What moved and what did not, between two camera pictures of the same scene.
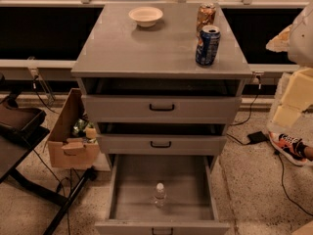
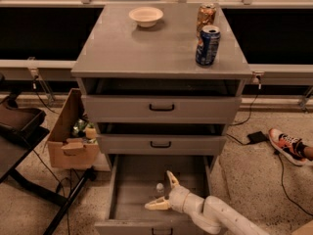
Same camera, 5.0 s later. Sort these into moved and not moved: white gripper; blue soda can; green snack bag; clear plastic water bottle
Moved: white gripper
Not moved: clear plastic water bottle; green snack bag; blue soda can
